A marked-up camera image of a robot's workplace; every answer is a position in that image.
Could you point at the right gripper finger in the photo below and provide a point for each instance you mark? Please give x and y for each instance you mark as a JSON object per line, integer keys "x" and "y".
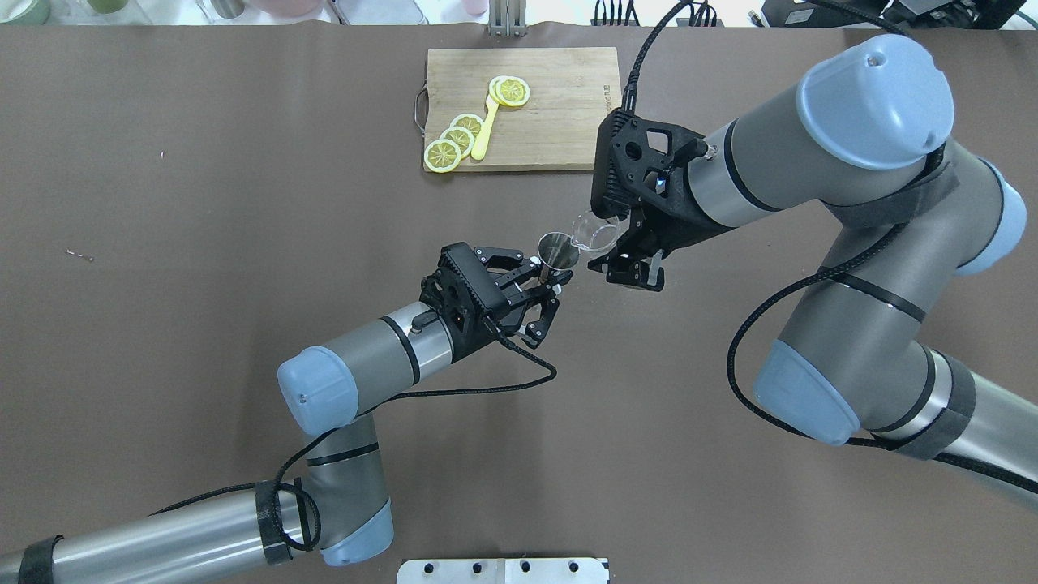
{"x": 623, "y": 259}
{"x": 651, "y": 278}

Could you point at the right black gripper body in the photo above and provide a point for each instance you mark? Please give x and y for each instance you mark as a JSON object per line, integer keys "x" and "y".
{"x": 670, "y": 230}

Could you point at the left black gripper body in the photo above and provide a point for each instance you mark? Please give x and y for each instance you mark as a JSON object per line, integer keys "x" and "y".
{"x": 469, "y": 339}

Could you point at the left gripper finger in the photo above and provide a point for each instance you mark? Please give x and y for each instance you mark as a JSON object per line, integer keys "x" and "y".
{"x": 508, "y": 266}
{"x": 546, "y": 299}

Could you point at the small glass cup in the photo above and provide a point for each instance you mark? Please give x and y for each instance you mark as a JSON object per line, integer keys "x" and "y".
{"x": 593, "y": 234}

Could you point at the steel jigger measuring cup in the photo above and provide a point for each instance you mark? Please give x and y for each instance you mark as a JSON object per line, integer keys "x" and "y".
{"x": 558, "y": 255}

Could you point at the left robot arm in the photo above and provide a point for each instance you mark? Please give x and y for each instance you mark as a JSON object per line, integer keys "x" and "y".
{"x": 129, "y": 382}

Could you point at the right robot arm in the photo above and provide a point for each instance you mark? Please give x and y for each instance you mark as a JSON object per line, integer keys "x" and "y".
{"x": 834, "y": 356}

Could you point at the wooden cutting board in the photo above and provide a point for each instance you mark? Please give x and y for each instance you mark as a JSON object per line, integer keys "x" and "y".
{"x": 571, "y": 91}

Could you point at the lemon slice middle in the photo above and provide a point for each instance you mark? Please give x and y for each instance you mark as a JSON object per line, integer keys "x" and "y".
{"x": 462, "y": 137}

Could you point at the lemon slice inner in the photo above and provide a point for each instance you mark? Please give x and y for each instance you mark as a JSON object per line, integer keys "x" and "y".
{"x": 470, "y": 122}

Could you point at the lemon slice on knife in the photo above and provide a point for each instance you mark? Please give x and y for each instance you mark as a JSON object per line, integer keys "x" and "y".
{"x": 510, "y": 91}

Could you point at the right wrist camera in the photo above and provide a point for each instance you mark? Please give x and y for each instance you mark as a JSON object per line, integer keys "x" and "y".
{"x": 621, "y": 128}

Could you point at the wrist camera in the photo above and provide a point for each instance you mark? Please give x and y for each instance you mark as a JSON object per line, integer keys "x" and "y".
{"x": 621, "y": 128}
{"x": 466, "y": 298}

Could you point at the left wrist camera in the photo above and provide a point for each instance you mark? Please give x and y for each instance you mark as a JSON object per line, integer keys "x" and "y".
{"x": 466, "y": 298}

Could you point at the aluminium frame post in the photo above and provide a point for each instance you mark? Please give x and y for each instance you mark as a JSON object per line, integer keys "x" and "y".
{"x": 507, "y": 18}

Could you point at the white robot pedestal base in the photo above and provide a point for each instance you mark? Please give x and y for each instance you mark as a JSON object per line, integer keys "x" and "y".
{"x": 506, "y": 570}

